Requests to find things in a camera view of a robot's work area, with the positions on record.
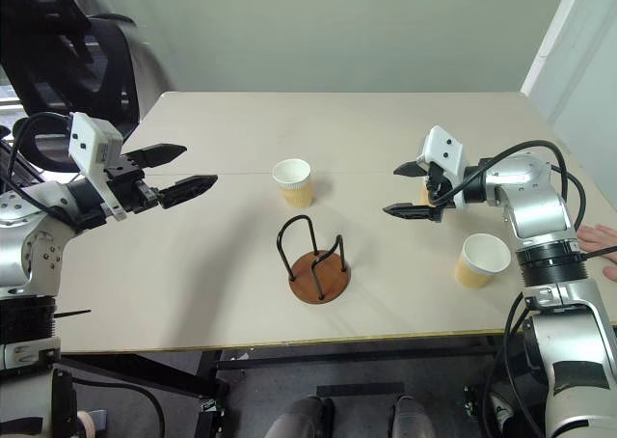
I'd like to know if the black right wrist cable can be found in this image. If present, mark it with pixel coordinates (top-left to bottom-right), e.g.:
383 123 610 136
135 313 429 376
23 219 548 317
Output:
428 140 588 232

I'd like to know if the black office chair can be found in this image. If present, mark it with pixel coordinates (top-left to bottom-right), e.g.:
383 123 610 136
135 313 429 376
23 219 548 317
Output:
0 0 174 174

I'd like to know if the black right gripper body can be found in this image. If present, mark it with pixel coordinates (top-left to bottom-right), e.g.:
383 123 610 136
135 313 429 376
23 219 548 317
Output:
423 162 458 212

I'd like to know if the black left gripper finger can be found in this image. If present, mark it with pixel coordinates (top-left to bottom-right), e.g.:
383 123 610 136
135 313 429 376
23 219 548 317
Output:
125 143 188 170
156 174 219 210

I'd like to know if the dark grey rounded shape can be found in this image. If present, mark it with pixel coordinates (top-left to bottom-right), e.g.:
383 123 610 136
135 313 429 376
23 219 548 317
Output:
392 394 438 438
263 395 336 438

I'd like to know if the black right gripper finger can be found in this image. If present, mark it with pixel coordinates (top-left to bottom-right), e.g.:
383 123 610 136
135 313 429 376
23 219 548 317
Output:
383 204 444 223
393 161 428 178

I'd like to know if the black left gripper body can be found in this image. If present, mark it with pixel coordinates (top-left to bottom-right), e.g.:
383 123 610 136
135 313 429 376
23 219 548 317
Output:
104 153 163 213

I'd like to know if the black left lower arm cable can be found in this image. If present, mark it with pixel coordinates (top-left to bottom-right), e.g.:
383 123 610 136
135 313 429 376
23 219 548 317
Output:
71 377 166 438

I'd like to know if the bare person's hand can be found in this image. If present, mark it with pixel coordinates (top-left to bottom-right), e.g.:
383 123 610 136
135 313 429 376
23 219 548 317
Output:
577 224 617 283

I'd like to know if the black right lower arm cable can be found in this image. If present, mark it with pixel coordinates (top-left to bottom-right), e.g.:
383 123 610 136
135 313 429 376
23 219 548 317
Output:
483 290 534 438

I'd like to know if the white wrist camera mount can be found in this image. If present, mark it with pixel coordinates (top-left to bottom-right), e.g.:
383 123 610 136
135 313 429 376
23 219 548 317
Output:
67 112 127 222
416 125 468 210

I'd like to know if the brown wire cup holder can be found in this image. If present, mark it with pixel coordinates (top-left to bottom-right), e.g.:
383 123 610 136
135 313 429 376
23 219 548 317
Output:
276 214 352 306

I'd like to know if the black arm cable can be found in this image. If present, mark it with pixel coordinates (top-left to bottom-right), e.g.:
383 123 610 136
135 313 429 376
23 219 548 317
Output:
483 290 534 438
71 377 166 438

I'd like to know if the black metal table frame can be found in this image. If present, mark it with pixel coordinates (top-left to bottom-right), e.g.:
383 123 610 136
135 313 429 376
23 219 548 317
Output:
60 330 515 438

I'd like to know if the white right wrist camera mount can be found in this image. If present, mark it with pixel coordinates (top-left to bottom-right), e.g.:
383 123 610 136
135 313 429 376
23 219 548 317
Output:
416 125 468 210

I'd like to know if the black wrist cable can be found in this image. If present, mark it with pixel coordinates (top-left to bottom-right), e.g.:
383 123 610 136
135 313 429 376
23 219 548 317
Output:
10 112 73 217
428 140 588 232

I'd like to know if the black table foot bracket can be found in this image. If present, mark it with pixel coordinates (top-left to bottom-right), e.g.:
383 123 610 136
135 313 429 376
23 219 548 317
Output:
463 383 489 411
198 393 228 418

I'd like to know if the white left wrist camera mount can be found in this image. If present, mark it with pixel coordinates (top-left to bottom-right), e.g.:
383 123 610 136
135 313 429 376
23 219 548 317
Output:
67 112 127 222

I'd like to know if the black floor strip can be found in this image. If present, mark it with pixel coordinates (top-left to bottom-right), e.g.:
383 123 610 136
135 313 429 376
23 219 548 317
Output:
316 382 405 400

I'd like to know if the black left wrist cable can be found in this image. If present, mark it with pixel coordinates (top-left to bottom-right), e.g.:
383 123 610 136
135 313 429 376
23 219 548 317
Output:
10 112 73 217

